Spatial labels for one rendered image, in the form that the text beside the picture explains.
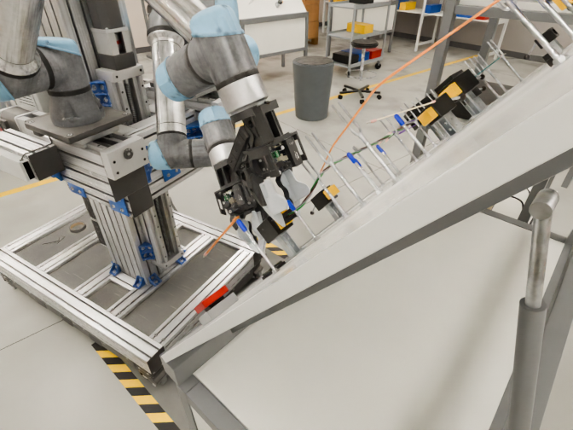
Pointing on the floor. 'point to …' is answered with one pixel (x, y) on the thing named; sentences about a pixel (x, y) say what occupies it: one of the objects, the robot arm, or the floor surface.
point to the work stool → (361, 66)
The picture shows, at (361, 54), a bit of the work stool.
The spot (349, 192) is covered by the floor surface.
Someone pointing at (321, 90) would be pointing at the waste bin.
